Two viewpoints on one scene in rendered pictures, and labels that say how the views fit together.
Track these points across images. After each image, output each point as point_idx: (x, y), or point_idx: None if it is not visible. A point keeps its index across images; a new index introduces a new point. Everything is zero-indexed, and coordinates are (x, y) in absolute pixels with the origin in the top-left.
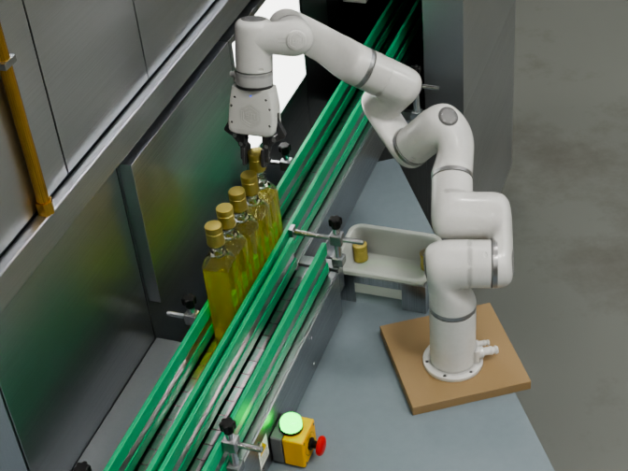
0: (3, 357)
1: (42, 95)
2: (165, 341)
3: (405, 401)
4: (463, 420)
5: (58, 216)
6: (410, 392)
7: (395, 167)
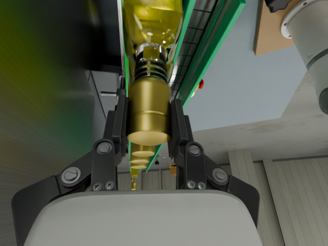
0: None
1: None
2: (100, 73)
3: (253, 42)
4: (281, 51)
5: None
6: (259, 46)
7: None
